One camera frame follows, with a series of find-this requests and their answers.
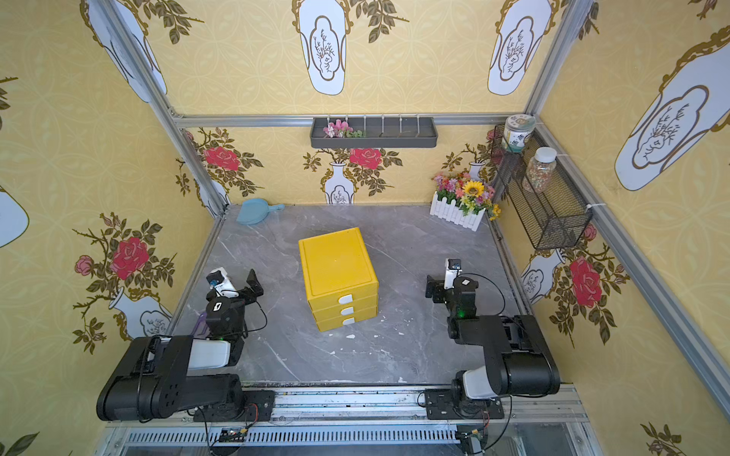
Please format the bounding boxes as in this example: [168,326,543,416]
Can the pink artificial flowers in tray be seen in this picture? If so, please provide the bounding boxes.
[322,119,364,139]

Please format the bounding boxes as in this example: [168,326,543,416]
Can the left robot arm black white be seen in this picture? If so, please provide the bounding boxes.
[96,268,275,423]

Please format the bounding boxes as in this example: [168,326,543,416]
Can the purple pink garden rake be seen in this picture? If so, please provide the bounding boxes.
[191,312,209,338]

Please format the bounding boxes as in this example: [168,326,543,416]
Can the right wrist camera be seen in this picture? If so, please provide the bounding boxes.
[444,258,462,290]

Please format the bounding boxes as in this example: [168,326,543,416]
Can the flower box white fence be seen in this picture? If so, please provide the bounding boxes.
[430,173,501,232]

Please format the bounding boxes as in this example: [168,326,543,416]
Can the glass jar patterned lid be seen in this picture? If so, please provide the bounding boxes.
[502,114,536,153]

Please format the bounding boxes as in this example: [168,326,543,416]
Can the light blue plastic scoop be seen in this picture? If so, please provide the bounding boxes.
[236,199,285,225]

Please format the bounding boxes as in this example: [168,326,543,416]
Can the black wire mesh basket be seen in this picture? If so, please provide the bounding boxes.
[492,125,592,250]

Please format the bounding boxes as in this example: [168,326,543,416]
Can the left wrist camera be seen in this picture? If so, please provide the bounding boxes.
[205,267,239,298]

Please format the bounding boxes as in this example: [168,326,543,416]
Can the small circuit board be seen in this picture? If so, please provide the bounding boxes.
[219,427,248,444]

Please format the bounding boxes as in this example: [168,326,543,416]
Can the grey wall tray shelf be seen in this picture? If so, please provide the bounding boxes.
[310,115,439,149]

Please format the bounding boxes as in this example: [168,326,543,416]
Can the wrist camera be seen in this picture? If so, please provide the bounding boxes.
[444,258,462,290]
[205,267,239,298]

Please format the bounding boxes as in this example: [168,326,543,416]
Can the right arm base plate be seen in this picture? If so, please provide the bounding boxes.
[417,389,505,421]

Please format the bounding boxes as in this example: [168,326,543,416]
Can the clear jar white lid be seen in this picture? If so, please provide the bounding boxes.
[522,146,557,193]

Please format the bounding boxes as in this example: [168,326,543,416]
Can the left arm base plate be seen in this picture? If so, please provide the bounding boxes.
[193,389,276,423]

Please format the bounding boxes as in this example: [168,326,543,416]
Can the yellow three-drawer cabinet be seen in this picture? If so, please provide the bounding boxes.
[298,227,379,333]

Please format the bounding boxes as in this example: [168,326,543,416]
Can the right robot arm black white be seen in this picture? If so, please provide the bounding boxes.
[425,275,561,402]

